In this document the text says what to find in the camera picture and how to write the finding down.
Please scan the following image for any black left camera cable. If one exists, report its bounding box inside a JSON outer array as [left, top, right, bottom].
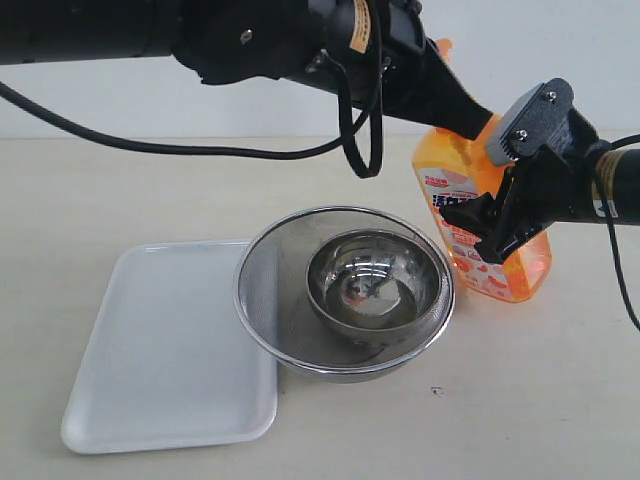
[[0, 0, 386, 180]]

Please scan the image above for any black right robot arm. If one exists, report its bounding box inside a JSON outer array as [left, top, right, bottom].
[[439, 149, 639, 264]]

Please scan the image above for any steel mesh strainer basket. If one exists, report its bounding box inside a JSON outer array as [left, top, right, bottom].
[[234, 205, 455, 384]]

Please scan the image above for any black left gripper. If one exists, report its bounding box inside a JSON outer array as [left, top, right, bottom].
[[279, 1, 492, 140]]

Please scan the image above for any orange dish soap pump bottle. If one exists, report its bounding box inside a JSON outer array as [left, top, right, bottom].
[[410, 38, 553, 305]]

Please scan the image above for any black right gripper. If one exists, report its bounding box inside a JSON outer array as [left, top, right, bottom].
[[440, 149, 608, 264]]

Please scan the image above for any small stainless steel bowl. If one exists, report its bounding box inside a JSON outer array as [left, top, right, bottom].
[[306, 229, 450, 345]]

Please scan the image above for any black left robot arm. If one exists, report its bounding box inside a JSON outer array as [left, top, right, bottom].
[[1, 1, 491, 139]]

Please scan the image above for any white rectangular plastic tray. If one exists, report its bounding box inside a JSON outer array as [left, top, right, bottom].
[[60, 240, 278, 455]]

